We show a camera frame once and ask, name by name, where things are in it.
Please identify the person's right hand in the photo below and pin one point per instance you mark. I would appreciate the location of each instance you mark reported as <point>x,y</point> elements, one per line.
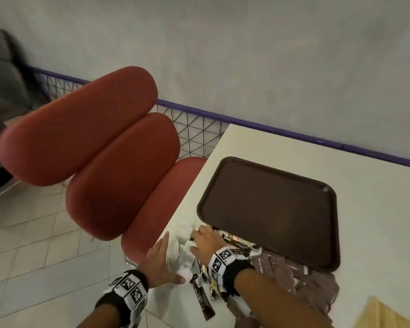
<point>206,240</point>

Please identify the left marker wristband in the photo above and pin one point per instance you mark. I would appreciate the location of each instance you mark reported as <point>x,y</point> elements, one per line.
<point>128,290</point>

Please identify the pile of coffee stick sachets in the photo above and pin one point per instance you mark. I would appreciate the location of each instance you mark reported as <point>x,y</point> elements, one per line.
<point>203,300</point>

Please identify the gray sofa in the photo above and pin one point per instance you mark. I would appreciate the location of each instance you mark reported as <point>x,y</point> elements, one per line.
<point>3,75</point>

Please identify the person's left hand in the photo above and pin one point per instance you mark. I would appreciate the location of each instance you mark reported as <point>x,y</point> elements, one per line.
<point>157,266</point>

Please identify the brown plastic tray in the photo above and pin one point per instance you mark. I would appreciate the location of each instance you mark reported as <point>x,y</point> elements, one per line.
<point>270,211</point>

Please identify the right marker wristband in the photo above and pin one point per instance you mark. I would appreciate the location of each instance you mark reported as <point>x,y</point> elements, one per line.
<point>227,263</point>

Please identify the bunch of white tea bags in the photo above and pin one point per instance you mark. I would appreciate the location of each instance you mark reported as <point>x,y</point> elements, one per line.
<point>182,245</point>

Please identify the person's right forearm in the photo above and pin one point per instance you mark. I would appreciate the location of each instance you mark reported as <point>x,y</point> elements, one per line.
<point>276,300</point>

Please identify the pile of brown sugar packets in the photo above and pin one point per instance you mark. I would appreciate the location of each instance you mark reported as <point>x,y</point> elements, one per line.
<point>304,286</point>

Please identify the red padded chair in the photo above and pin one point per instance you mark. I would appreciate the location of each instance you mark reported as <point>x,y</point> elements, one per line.
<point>89,116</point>

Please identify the bundle of wooden stirrers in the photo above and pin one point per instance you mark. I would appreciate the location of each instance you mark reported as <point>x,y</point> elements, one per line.
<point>393,314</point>

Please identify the marker wristband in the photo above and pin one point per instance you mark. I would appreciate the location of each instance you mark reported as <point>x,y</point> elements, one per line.
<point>128,290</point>
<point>227,263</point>

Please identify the person's left forearm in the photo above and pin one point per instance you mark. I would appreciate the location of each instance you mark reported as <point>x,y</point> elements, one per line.
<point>102,317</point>

